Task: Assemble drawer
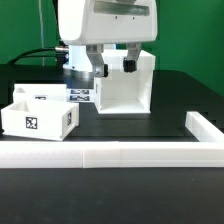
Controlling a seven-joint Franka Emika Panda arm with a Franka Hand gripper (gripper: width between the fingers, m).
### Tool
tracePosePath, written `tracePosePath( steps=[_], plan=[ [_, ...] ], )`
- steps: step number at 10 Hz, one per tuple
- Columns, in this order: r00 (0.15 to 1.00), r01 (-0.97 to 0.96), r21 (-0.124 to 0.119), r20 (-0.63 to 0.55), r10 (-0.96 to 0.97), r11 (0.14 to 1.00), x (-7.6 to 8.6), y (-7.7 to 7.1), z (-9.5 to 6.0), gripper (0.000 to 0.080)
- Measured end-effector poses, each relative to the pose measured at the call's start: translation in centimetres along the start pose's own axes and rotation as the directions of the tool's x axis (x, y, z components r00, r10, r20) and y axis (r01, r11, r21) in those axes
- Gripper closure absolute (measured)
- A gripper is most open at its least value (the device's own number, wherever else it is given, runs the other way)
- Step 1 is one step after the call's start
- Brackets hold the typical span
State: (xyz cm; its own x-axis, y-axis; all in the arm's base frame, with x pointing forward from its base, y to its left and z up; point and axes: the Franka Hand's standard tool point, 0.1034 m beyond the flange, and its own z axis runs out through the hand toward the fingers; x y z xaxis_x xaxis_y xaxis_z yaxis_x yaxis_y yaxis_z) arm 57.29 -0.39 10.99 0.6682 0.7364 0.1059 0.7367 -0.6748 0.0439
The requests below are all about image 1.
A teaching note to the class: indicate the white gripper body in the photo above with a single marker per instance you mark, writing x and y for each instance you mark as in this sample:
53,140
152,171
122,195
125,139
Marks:
88,22

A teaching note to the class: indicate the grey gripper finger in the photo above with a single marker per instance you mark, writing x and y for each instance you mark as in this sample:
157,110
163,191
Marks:
130,61
94,54

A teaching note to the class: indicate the white drawer cabinet frame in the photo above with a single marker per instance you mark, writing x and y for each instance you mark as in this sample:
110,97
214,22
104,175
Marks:
121,92

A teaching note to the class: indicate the white drawer box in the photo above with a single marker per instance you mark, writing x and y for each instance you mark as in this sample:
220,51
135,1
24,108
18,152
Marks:
55,92
41,119

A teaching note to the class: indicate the white front drawer box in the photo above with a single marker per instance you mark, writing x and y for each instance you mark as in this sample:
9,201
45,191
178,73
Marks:
41,119

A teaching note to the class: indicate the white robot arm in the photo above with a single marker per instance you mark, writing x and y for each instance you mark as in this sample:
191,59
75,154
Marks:
78,60

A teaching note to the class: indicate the fiducial marker sheet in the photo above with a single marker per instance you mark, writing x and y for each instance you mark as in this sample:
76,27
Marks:
80,95

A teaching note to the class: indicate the white L-shaped border fence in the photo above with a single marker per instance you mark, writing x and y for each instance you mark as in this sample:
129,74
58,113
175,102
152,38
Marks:
206,151

